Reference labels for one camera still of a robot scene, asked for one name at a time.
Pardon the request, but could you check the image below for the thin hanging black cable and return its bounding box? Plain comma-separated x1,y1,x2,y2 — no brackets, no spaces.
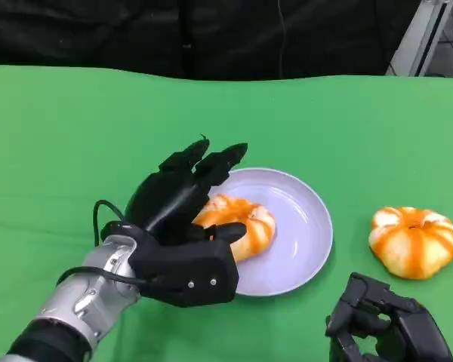
276,0,287,79

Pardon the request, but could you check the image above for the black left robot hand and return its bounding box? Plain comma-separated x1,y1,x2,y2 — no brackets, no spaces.
123,137,249,247

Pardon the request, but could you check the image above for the silver aluminium frame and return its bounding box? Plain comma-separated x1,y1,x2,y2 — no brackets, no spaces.
385,0,453,78

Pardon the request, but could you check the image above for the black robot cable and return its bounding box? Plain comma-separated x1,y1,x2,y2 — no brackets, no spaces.
92,199,128,246
55,265,163,287

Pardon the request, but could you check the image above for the lilac plate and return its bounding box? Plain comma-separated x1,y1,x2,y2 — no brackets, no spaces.
202,167,334,298

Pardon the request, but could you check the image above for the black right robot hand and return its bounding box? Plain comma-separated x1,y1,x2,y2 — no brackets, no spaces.
324,271,426,362

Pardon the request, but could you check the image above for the black backdrop cloth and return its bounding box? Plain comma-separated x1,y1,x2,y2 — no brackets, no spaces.
0,0,186,80
180,0,424,81

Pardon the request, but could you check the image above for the orange white toy bread roll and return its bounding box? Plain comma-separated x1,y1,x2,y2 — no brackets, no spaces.
191,194,277,264
368,205,453,281

